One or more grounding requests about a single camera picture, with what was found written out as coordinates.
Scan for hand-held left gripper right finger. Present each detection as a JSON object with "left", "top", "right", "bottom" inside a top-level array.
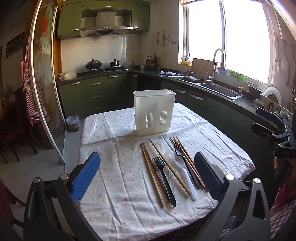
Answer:
[{"left": 194, "top": 152, "right": 271, "bottom": 241}]

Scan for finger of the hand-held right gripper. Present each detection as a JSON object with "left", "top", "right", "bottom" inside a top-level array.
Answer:
[
  {"left": 251, "top": 123, "right": 281, "bottom": 141},
  {"left": 256, "top": 107, "right": 290, "bottom": 127}
]

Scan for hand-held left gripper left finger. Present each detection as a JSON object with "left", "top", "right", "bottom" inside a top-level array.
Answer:
[{"left": 23, "top": 152, "right": 102, "bottom": 241}]

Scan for white plastic spoon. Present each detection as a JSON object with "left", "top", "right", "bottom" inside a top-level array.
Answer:
[{"left": 173, "top": 153, "right": 198, "bottom": 201}]

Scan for dark brown chopstick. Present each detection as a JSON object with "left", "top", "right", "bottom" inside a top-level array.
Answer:
[{"left": 170, "top": 138, "right": 201, "bottom": 186}]

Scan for light wooden chopstick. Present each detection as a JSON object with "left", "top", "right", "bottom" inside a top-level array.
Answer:
[
  {"left": 149, "top": 138, "right": 192, "bottom": 195},
  {"left": 143, "top": 142, "right": 168, "bottom": 193},
  {"left": 141, "top": 143, "right": 165, "bottom": 208}
]

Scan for white plastic utensil holder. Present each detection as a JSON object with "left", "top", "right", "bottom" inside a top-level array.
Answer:
[{"left": 133, "top": 89, "right": 176, "bottom": 136}]

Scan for person's right forearm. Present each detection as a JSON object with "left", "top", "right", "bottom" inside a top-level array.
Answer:
[{"left": 274, "top": 159, "right": 296, "bottom": 210}]

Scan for white dish rack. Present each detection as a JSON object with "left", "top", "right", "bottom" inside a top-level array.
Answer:
[{"left": 260, "top": 93, "right": 292, "bottom": 122}]

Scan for white patterned plate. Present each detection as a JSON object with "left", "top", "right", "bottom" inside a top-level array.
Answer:
[{"left": 264, "top": 85, "right": 282, "bottom": 111}]

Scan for dark granite countertop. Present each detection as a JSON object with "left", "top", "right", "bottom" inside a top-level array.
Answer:
[{"left": 57, "top": 68, "right": 282, "bottom": 130}]

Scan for black box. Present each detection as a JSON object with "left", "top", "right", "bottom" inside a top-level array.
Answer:
[{"left": 248, "top": 85, "right": 263, "bottom": 98}]

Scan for white floral tablecloth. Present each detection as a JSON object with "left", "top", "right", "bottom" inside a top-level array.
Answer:
[{"left": 79, "top": 102, "right": 256, "bottom": 237}]

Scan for green plastic bowl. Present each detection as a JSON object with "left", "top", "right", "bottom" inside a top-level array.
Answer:
[{"left": 230, "top": 71, "right": 247, "bottom": 81}]

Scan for hanging metal ladle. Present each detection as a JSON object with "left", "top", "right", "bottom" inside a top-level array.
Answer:
[
  {"left": 274, "top": 34, "right": 282, "bottom": 73},
  {"left": 282, "top": 39, "right": 291, "bottom": 88}
]

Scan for stainless steel sink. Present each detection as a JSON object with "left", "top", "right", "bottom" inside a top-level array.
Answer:
[{"left": 171, "top": 75, "right": 244, "bottom": 101}]

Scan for small trash bin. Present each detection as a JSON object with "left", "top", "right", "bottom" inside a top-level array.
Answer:
[{"left": 66, "top": 115, "right": 80, "bottom": 133}]

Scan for tall steel faucet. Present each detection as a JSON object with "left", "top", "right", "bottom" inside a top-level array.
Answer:
[{"left": 211, "top": 48, "right": 226, "bottom": 85}]

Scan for wooden cutting board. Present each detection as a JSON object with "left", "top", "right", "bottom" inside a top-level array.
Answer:
[{"left": 191, "top": 58, "right": 218, "bottom": 80}]

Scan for kitchen window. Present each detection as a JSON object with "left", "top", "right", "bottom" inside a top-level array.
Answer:
[{"left": 178, "top": 0, "right": 278, "bottom": 85}]

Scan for green base cabinets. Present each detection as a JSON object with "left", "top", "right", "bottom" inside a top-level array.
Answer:
[{"left": 57, "top": 72, "right": 281, "bottom": 149}]

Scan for dark red cloth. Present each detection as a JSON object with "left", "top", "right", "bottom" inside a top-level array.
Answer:
[{"left": 0, "top": 180, "right": 15, "bottom": 225}]

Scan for dark wooden chair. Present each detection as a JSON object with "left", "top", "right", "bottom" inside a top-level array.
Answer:
[{"left": 0, "top": 87, "right": 39, "bottom": 164}]

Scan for small steel faucet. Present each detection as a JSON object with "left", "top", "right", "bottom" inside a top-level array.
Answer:
[{"left": 181, "top": 56, "right": 191, "bottom": 76}]

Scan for red checkered apron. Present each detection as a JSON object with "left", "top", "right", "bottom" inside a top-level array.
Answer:
[{"left": 21, "top": 39, "right": 45, "bottom": 126}]

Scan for clear plastic bag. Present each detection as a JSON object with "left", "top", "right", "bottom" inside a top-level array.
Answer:
[{"left": 58, "top": 71, "right": 77, "bottom": 81}]

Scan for sliding glass door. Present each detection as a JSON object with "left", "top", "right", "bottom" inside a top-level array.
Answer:
[{"left": 29, "top": 0, "right": 68, "bottom": 165}]

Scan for black gas stove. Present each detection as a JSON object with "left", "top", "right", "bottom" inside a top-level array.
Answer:
[{"left": 87, "top": 65, "right": 129, "bottom": 75}]

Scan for black wok with lid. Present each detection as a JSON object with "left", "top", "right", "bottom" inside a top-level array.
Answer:
[{"left": 85, "top": 59, "right": 102, "bottom": 70}]

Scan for steel range hood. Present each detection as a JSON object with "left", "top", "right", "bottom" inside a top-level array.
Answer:
[{"left": 80, "top": 10, "right": 134, "bottom": 39}]

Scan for black wok with wooden handle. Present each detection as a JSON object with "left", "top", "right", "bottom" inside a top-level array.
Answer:
[{"left": 180, "top": 73, "right": 212, "bottom": 84}]

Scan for hanging wall utensils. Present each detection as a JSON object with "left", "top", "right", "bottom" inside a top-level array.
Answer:
[{"left": 154, "top": 30, "right": 172, "bottom": 49}]

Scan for dark wall picture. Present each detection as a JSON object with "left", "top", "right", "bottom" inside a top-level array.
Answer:
[{"left": 6, "top": 32, "right": 25, "bottom": 58}]

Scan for green wall cabinets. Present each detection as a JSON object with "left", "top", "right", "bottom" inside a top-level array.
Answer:
[{"left": 57, "top": 0, "right": 151, "bottom": 41}]

